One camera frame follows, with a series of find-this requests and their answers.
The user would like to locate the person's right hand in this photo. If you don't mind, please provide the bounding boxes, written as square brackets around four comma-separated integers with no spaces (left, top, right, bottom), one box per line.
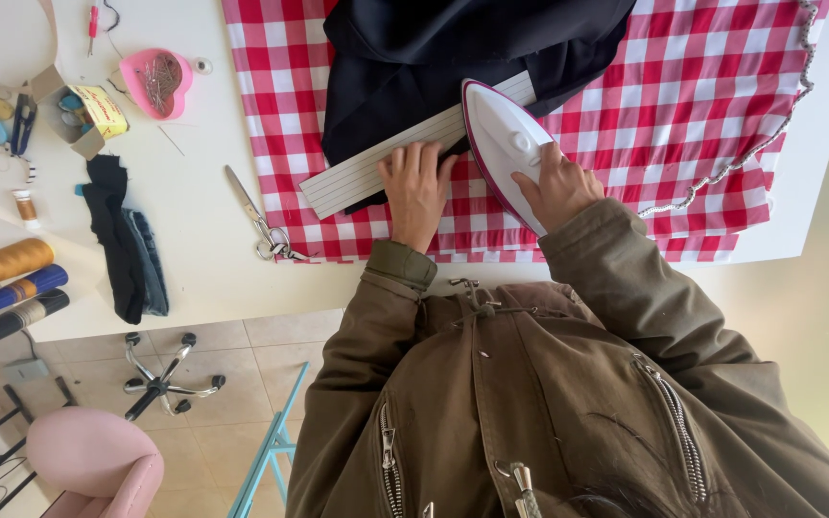
[511,141,607,235]

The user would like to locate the person's left hand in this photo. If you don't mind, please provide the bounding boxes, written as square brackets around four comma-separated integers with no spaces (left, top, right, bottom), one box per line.
[377,141,460,254]

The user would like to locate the white lined card ruler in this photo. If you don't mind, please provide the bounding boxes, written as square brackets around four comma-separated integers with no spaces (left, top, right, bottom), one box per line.
[299,70,538,221]

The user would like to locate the white and pink clothes iron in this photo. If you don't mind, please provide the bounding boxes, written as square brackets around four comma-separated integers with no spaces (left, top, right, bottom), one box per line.
[461,78,567,239]

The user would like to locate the black fabric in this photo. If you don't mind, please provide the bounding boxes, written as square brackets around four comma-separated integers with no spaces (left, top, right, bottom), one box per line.
[321,0,639,216]

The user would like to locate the red white checkered cloth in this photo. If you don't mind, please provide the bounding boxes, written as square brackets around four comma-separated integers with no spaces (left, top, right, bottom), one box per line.
[222,0,829,264]

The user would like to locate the silver scissors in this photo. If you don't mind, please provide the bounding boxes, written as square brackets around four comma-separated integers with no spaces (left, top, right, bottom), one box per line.
[224,164,315,263]

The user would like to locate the olive green jacket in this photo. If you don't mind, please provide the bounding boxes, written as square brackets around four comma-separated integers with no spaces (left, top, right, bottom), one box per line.
[285,198,829,518]

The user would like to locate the denim fabric scrap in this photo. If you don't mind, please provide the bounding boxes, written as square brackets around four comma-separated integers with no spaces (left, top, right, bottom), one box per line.
[123,208,171,318]

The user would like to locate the heap of sewing pins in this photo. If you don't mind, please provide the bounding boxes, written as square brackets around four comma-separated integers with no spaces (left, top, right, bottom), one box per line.
[137,53,184,116]

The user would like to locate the turquoise trestle leg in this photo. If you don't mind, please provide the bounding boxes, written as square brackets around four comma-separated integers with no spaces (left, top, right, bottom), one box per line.
[226,360,312,518]

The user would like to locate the black fabric scrap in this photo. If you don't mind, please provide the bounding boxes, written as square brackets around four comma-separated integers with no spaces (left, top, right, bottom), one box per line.
[81,154,146,326]

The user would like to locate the pink heart-shaped dish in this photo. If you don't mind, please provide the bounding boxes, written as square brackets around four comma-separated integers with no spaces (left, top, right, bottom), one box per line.
[118,48,194,122]

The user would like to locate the chrome swivel chair base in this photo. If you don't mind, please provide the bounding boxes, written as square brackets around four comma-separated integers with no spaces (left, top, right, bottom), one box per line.
[122,331,227,423]

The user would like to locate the open cardboard box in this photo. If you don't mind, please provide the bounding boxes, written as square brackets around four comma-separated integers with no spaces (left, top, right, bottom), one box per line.
[29,65,130,161]

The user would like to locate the small copper thread spool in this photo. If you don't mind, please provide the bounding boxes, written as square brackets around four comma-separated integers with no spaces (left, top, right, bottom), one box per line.
[12,188,42,232]

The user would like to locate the blue thread snips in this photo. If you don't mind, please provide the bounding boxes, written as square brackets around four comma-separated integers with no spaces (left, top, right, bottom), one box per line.
[10,94,38,158]

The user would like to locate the blue thread cone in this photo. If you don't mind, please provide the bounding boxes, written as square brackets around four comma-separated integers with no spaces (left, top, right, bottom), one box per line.
[0,263,70,317]

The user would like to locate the black thread cone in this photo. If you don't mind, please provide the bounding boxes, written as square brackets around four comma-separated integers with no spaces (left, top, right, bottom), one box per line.
[0,288,71,346]

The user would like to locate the orange thread cone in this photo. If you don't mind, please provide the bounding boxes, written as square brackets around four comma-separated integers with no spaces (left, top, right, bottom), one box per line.
[0,238,56,291]

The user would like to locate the pink upholstered chair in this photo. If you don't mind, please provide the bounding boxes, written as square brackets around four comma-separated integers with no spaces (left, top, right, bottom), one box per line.
[25,406,166,518]

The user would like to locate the grey power adapter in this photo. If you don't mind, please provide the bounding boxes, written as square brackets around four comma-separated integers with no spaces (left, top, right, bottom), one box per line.
[2,357,50,383]

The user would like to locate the black white braided cord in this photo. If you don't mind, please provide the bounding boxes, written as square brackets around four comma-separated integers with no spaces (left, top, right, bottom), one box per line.
[636,0,819,220]

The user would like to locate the black metal frame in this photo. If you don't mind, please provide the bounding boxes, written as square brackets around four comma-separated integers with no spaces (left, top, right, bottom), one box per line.
[0,374,78,518]

